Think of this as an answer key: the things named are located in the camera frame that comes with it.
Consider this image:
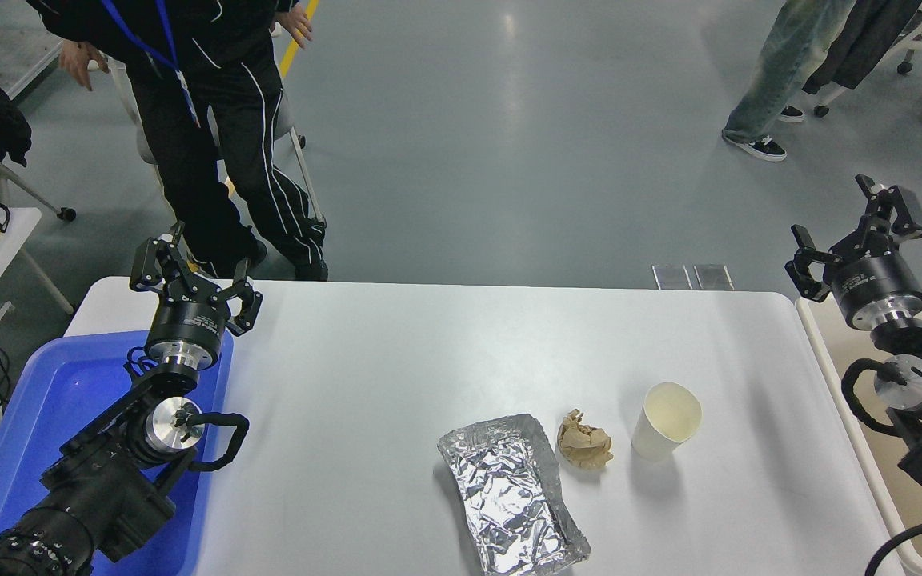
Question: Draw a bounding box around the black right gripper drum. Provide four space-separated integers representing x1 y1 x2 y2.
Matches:
825 251 922 318

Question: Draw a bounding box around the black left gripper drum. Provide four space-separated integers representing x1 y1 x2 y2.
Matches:
147 293 232 354

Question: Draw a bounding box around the white paper cup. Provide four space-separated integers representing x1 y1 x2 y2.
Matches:
631 382 703 462

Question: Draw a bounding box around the crumpled tan paper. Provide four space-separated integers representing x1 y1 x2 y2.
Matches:
557 410 615 470

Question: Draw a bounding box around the tracksuit person's right hand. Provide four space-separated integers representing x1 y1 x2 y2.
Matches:
59 40 110 91

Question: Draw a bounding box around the tracksuit person's left hand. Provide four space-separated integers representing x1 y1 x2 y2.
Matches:
275 6 315 47

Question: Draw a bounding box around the large pale bin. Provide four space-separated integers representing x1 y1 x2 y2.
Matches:
796 294 922 576

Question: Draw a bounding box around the metal floor plate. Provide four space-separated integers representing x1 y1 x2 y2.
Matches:
652 265 695 290
694 264 735 290

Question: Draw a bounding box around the blue plastic tray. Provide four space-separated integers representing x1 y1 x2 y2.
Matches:
0 330 235 576

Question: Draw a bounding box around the person in black tracksuit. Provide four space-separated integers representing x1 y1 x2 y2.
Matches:
26 0 330 282

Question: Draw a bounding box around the person in faded jeans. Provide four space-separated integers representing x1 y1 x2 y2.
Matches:
721 0 922 163

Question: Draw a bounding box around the crumpled foil tray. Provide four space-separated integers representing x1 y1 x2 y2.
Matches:
437 414 592 576

